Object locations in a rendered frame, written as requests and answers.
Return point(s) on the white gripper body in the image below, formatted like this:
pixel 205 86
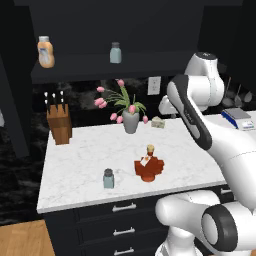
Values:
pixel 165 106

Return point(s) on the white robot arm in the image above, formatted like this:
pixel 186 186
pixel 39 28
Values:
pixel 233 156

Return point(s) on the red maple-leaf syrup bottle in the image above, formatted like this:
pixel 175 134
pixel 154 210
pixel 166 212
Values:
pixel 149 168

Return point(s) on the grey-capped glass shaker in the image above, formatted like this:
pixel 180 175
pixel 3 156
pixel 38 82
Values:
pixel 108 180
pixel 115 54

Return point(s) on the orange condiment bottle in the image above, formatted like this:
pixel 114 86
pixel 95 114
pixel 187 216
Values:
pixel 46 53

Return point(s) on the dark cabinet door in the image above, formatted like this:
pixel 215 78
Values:
pixel 13 83

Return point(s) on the grey vase with pink tulips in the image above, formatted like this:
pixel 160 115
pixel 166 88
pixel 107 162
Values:
pixel 130 121

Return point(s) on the hanging grey ladle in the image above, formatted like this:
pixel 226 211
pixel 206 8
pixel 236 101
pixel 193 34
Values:
pixel 227 98

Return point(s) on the blue kitchen scale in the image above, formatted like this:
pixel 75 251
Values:
pixel 237 116

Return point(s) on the hanging grey spoon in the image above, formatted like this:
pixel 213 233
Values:
pixel 238 100
pixel 248 97

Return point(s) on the wooden knife block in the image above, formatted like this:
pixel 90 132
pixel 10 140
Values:
pixel 60 125

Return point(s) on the dark drawer front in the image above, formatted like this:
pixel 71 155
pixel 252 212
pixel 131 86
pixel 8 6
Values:
pixel 96 210
pixel 96 231
pixel 100 250

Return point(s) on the white wall socket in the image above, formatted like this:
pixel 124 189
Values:
pixel 154 85

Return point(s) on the dark open wall cabinet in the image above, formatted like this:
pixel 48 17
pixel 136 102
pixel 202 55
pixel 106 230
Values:
pixel 133 20

